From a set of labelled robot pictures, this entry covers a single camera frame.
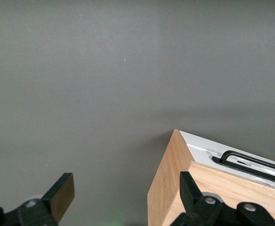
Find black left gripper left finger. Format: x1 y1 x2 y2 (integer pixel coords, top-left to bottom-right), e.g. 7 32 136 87
17 172 76 226

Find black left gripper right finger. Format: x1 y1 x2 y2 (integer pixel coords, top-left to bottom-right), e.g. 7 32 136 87
173 171 223 226

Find wooden drawer with white front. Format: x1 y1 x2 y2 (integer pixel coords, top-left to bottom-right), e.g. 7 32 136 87
179 130 275 187

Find black metal drawer handle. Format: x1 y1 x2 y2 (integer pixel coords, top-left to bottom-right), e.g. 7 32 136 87
212 150 275 185

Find light wooden drawer cabinet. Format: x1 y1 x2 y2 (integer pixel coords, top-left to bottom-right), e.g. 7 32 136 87
147 129 275 226

